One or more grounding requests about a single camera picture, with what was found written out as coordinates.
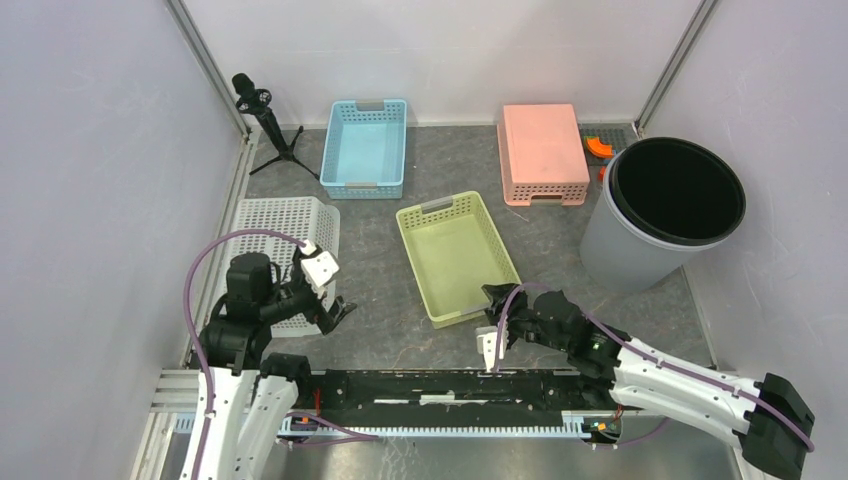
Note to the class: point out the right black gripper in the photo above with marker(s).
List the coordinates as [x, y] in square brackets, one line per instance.
[498, 296]

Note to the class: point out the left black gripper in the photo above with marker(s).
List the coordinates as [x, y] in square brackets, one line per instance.
[318, 313]

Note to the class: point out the green plastic basket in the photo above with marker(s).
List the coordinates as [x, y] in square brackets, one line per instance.
[454, 249]

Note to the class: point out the large white perforated basket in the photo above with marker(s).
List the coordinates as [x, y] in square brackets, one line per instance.
[303, 218]

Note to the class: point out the pink plastic basket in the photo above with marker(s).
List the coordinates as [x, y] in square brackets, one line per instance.
[541, 155]

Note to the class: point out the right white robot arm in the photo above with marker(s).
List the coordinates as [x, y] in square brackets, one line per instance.
[767, 420]

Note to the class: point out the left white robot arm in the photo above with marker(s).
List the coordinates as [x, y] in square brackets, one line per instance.
[244, 392]

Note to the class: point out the blue plastic basket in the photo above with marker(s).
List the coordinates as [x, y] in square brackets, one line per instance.
[365, 150]

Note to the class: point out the dark tray with orange blocks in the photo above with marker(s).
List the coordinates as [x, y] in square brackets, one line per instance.
[602, 144]

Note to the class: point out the grey bin with black liner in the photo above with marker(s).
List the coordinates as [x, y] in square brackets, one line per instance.
[662, 201]

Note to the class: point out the black microphone on tripod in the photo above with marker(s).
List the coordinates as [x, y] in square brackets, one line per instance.
[255, 102]

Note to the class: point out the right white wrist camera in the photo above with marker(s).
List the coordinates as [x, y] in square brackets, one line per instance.
[491, 345]

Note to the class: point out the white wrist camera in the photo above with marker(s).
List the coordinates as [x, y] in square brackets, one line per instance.
[491, 345]
[318, 266]

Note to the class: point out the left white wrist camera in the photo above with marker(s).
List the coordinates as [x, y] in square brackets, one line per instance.
[318, 266]

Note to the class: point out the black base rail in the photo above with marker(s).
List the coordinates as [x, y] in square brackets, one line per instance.
[451, 398]

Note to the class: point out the white cable duct strip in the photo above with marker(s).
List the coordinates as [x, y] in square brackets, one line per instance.
[570, 427]

